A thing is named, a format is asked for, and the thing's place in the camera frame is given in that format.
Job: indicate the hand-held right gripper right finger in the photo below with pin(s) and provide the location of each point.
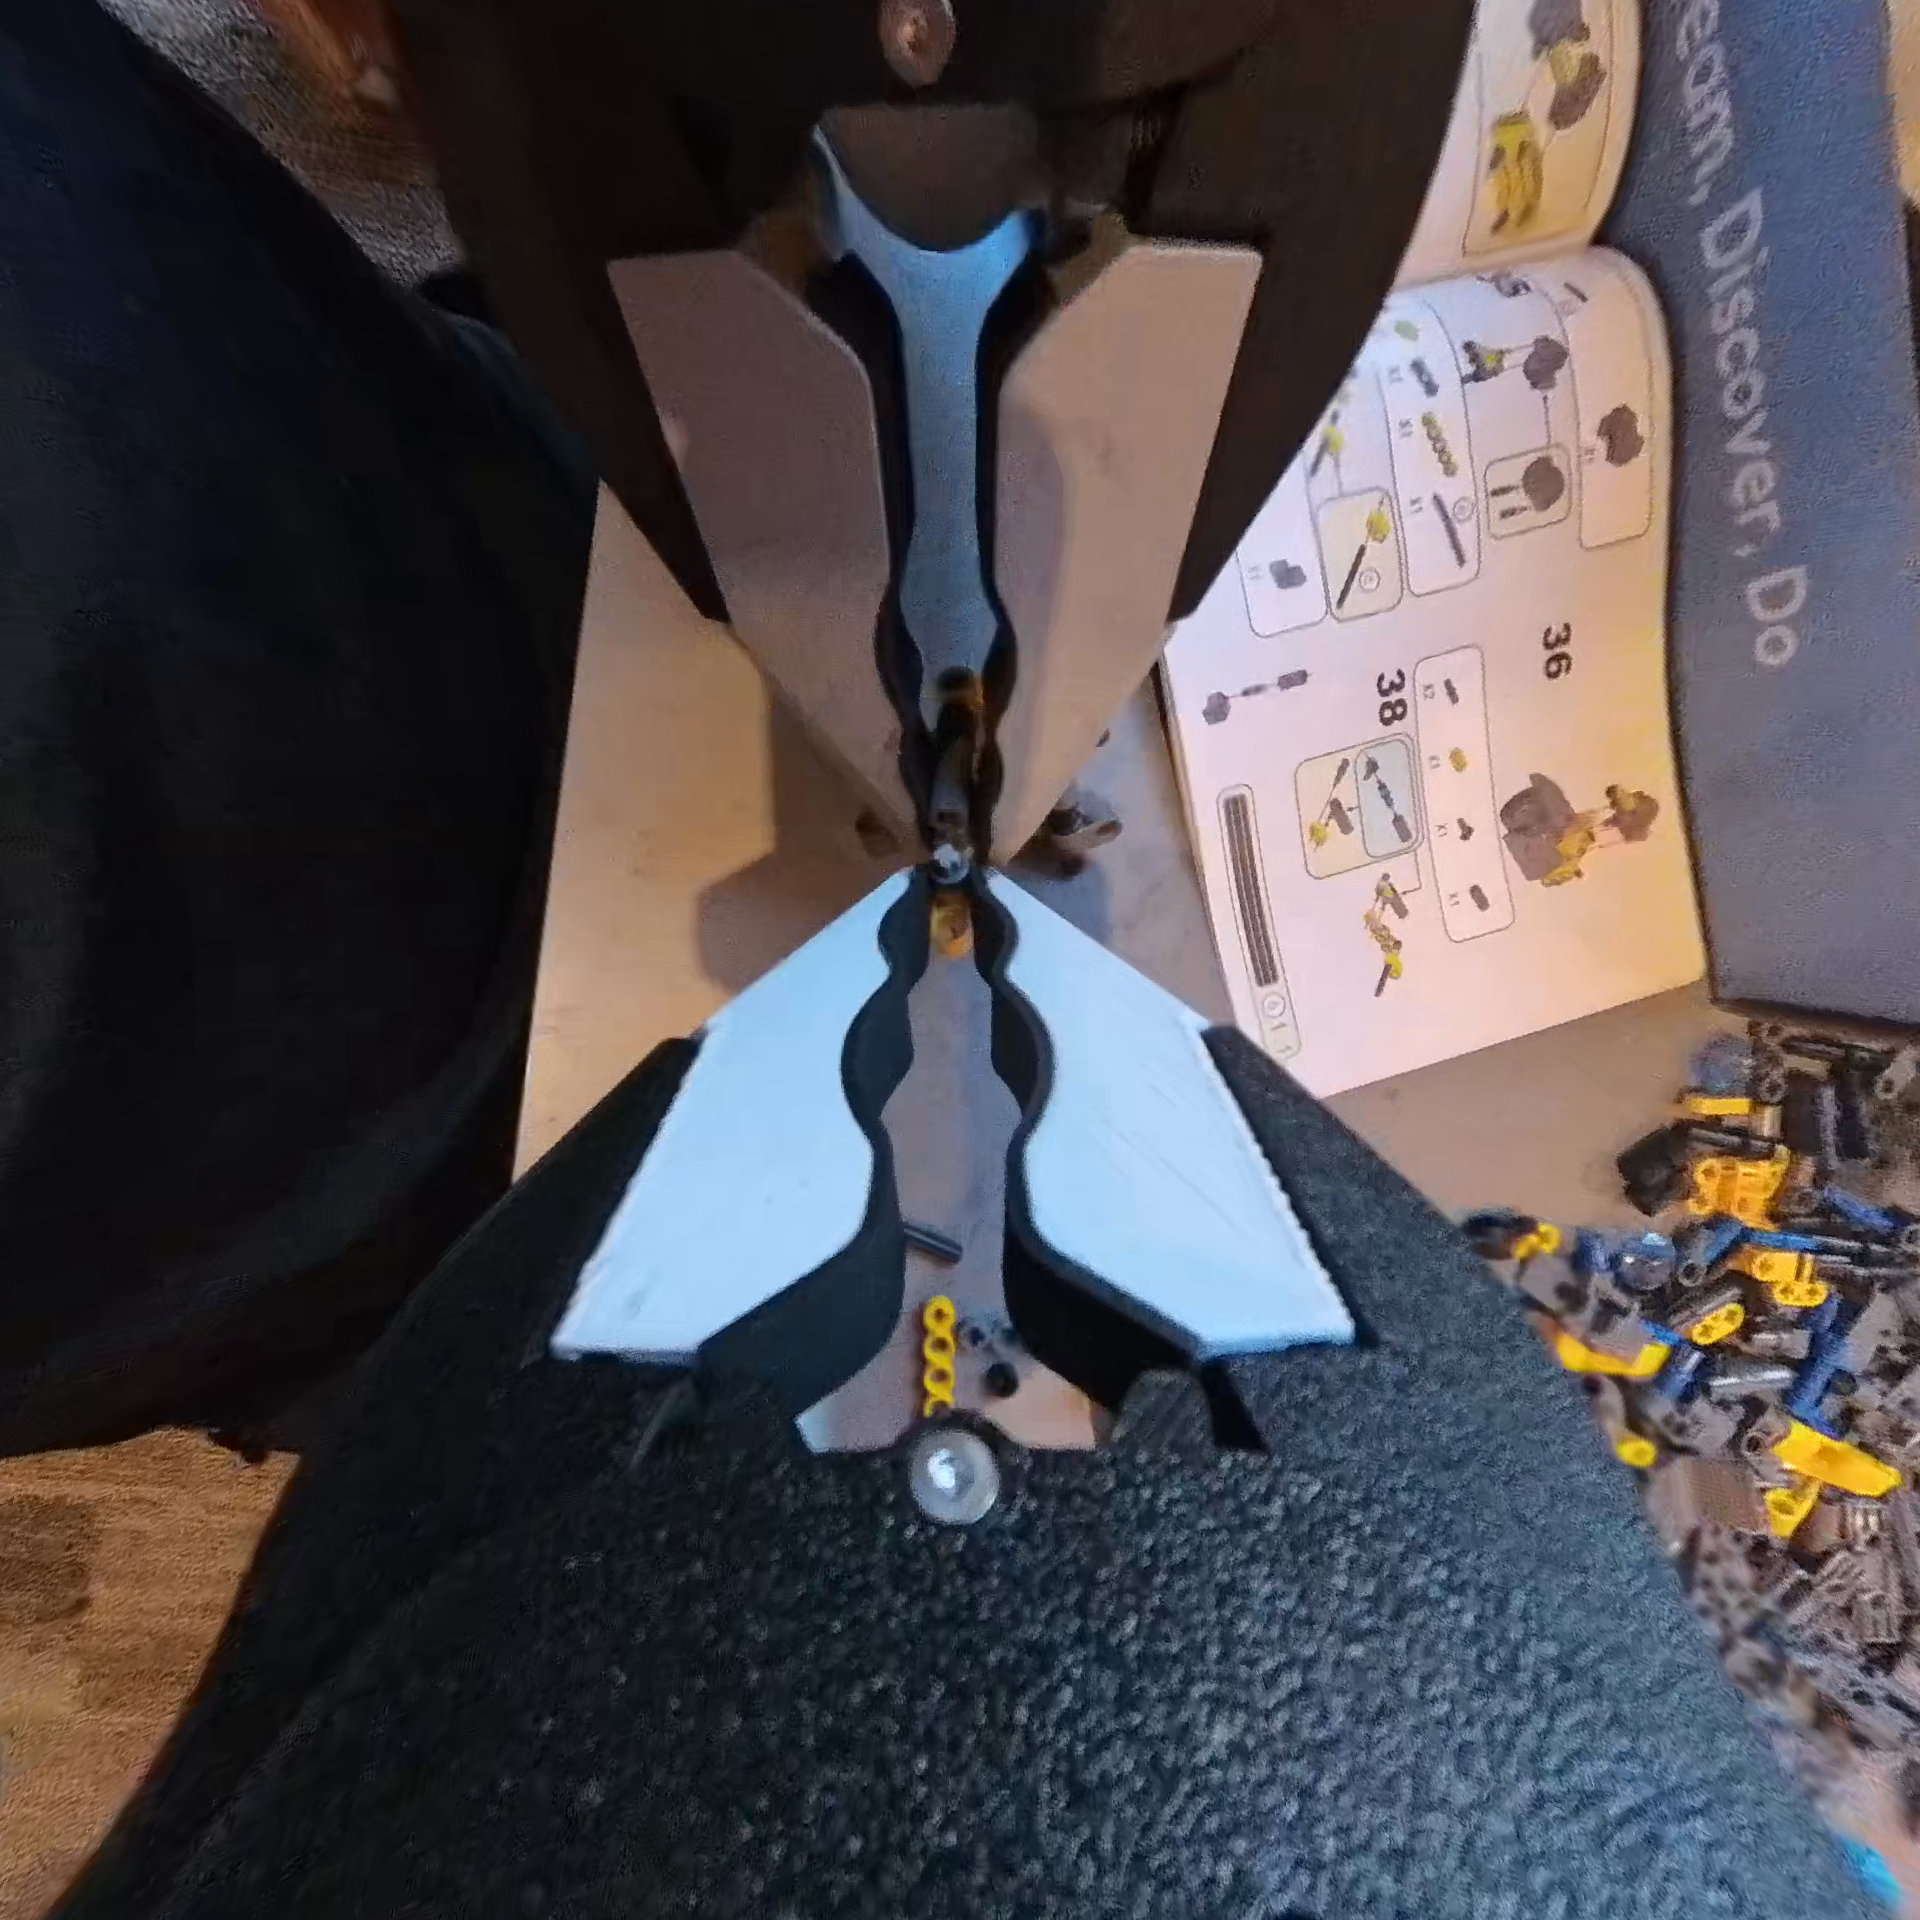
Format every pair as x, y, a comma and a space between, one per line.
1170, 1185

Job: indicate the grey-blue cardboard box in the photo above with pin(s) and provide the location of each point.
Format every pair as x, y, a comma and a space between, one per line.
1815, 451

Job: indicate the grey desk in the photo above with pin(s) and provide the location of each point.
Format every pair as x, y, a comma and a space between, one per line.
644, 840

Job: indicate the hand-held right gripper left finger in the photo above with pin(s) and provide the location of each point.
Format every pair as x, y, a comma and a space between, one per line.
705, 1200

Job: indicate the person's black top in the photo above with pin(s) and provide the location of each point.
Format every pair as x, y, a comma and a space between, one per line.
225, 750

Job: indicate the yellow five-hole beam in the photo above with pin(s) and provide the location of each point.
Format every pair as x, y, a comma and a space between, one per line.
962, 692
938, 1359

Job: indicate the white instruction booklet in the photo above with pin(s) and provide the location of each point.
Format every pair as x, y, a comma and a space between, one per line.
1500, 601

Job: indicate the small yellow axle connector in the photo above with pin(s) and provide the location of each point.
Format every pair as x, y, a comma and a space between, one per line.
948, 914

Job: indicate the pile of small building bricks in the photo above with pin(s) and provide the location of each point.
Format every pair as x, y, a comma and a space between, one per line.
1724, 1321

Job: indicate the long black axle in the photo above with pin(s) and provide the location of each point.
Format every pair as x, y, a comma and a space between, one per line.
932, 1239

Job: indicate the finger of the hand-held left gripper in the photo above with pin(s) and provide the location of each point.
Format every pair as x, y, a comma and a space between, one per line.
1125, 451
751, 451

